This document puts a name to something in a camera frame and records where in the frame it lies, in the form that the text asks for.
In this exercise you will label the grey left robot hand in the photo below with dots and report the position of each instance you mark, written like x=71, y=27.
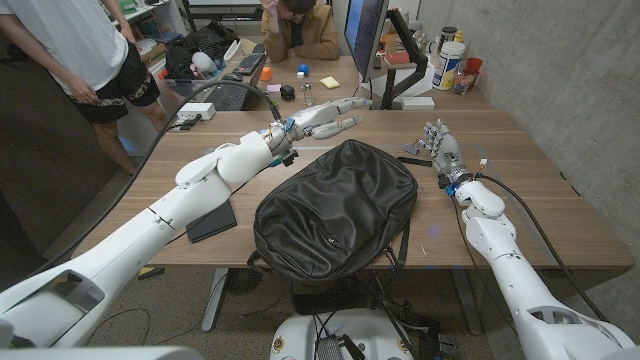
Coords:
x=312, y=122

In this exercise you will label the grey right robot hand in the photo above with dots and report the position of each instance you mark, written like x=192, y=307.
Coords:
x=449, y=152

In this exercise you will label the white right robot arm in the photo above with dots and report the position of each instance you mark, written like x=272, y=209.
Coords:
x=510, y=270

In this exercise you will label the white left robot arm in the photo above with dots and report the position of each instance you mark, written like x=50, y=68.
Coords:
x=150, y=235

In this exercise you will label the black leather backpack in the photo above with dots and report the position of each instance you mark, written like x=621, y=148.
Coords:
x=335, y=210

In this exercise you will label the clear glass bottle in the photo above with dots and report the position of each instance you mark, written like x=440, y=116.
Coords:
x=308, y=95

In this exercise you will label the small grey box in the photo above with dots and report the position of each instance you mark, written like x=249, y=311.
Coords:
x=411, y=148

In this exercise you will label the small black box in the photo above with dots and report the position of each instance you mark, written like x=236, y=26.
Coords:
x=287, y=93

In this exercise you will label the yellow sticky note pad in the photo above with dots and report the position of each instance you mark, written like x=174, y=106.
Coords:
x=329, y=82

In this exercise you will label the small green cup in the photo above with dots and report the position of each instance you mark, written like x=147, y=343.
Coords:
x=273, y=103

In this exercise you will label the small white-capped vial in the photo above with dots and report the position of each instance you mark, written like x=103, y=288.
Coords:
x=300, y=78

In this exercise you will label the pink sticky note pad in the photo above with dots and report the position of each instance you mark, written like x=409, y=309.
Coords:
x=273, y=88

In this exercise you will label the blue spiky ball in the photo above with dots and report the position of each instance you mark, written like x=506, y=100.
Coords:
x=303, y=69

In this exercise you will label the flat white box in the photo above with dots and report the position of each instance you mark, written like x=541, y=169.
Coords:
x=417, y=103

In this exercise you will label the orange cube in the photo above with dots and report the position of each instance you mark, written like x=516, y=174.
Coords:
x=266, y=74

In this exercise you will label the black keyboard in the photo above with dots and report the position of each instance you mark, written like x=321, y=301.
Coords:
x=232, y=97
x=250, y=62

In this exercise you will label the seated person in tan jacket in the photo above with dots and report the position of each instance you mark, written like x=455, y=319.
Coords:
x=312, y=37

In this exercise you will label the white wipes canister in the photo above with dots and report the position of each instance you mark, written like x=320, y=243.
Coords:
x=447, y=65

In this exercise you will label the black computer mouse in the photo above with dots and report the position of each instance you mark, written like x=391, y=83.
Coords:
x=231, y=77

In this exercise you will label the red book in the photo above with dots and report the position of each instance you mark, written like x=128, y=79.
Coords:
x=397, y=58

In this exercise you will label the black computer monitor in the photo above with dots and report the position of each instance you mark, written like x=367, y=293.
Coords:
x=367, y=30

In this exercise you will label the white power strip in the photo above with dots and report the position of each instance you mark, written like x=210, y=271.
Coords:
x=197, y=111

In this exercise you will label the yellow bottle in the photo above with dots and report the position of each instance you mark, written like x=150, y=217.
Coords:
x=458, y=37

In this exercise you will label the clear plastic bin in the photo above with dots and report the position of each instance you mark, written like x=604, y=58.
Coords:
x=192, y=90

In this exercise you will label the grey plush toy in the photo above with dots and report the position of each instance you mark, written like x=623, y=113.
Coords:
x=204, y=61

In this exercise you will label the black mesh bag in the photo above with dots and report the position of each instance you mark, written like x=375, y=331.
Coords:
x=210, y=42

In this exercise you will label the black tablet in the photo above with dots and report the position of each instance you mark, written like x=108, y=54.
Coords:
x=215, y=225

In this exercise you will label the grey table leg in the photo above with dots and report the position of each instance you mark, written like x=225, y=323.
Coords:
x=214, y=305
x=467, y=305

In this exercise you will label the black floor fan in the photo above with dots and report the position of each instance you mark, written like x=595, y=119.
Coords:
x=243, y=281

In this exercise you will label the white shelf unit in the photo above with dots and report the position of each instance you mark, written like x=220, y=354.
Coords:
x=150, y=20

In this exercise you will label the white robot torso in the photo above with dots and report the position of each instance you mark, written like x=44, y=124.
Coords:
x=365, y=335

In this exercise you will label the standing person in white shirt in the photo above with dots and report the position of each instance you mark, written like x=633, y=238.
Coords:
x=75, y=35

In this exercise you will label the white robot body edge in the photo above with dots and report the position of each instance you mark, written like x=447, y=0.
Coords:
x=100, y=354

